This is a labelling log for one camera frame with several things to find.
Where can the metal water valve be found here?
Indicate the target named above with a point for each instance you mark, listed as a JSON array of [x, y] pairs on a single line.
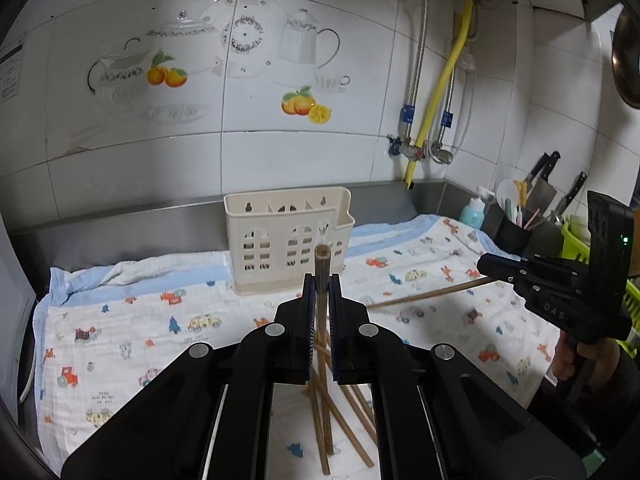
[[407, 149], [442, 152]]

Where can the wooden chopstick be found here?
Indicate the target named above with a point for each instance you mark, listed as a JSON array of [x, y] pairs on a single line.
[[364, 412], [425, 294], [350, 425], [314, 397], [322, 265]]

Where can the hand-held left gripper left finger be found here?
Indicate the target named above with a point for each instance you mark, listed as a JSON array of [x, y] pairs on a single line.
[[310, 327]]

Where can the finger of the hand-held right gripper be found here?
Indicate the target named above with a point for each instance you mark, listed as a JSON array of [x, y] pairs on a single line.
[[500, 266]]

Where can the white microwave oven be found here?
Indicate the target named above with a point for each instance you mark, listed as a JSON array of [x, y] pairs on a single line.
[[12, 310]]

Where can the tableware fruit wall decal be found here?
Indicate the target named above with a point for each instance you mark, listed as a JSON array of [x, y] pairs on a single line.
[[220, 60]]

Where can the printed white blue cloth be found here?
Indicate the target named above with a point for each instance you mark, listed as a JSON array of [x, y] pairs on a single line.
[[150, 320]]

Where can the green plastic rack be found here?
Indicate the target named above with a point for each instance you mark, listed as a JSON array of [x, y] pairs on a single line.
[[575, 242]]

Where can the beige plastic utensil holder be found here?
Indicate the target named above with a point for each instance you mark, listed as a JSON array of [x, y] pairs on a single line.
[[280, 240]]

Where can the person's right hand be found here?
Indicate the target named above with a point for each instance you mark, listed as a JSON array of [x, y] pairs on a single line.
[[565, 360]]

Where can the black utensil container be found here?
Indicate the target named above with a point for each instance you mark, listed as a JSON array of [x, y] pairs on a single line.
[[512, 235]]

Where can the dark frying pan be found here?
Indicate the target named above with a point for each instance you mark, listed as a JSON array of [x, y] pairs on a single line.
[[627, 60]]

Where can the white wall label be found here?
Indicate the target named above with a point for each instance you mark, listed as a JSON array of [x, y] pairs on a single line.
[[11, 72]]

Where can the white spatula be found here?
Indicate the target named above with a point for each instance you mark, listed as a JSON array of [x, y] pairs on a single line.
[[505, 191]]

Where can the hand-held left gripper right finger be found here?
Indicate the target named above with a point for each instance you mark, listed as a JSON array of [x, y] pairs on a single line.
[[334, 327]]

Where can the teal pump bottle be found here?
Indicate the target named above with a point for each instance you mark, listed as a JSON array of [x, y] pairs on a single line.
[[472, 212]]

